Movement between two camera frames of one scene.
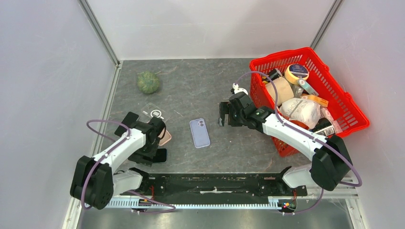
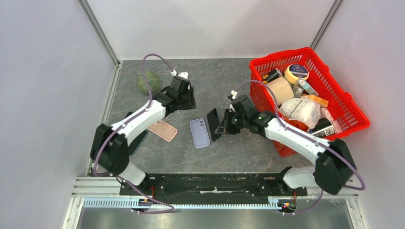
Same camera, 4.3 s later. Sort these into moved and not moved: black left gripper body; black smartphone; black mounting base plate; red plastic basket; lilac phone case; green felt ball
Moved: black smartphone; black left gripper body
Not moved: black mounting base plate; lilac phone case; green felt ball; red plastic basket
